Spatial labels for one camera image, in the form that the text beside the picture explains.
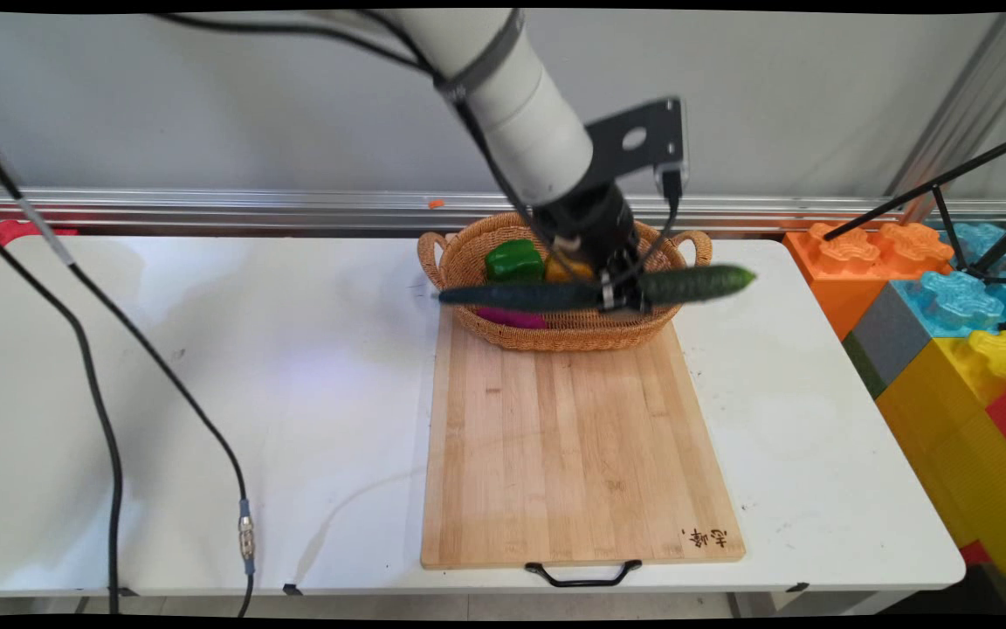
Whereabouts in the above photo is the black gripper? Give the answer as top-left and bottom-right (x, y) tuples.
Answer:
(536, 181), (654, 314)

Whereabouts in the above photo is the dark green cucumber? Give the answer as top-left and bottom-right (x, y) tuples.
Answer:
(437, 264), (758, 314)

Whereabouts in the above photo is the yellow bell pepper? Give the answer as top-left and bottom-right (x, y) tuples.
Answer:
(544, 252), (596, 284)

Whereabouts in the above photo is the woven wicker basket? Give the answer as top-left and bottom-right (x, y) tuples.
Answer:
(417, 211), (714, 353)

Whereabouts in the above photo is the green bell pepper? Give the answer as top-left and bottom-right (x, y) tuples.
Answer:
(484, 239), (548, 284)

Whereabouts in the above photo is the purple eggplant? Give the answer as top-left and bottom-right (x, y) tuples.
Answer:
(476, 305), (550, 331)

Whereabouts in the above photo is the wooden cutting board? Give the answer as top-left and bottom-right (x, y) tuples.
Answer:
(420, 234), (747, 570)

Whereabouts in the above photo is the orange toy block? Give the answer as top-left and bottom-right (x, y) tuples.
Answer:
(783, 222), (956, 342)

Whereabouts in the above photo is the grey toy block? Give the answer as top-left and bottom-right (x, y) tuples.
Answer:
(843, 283), (934, 400)

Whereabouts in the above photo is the black tripod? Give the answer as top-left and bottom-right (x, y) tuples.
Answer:
(822, 128), (1006, 288)

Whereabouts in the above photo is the blue toy block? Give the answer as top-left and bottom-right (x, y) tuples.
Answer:
(891, 222), (1006, 341)

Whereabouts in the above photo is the yellow toy block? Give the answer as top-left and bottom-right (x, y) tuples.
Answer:
(876, 329), (1006, 615)

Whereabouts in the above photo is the black camera usb cable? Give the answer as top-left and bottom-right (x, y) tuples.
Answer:
(621, 169), (686, 289)

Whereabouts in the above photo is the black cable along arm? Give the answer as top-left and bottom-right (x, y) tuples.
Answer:
(152, 10), (587, 279)

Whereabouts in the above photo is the black cutting board handle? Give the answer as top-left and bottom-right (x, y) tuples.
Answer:
(525, 560), (644, 589)

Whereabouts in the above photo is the aluminium rail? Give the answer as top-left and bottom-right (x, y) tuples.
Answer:
(0, 186), (1006, 235)

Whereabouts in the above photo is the black cable with metal connector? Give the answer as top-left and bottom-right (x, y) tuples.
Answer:
(0, 121), (258, 619)

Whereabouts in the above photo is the thick black cable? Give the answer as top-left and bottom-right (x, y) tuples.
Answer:
(0, 214), (126, 617)

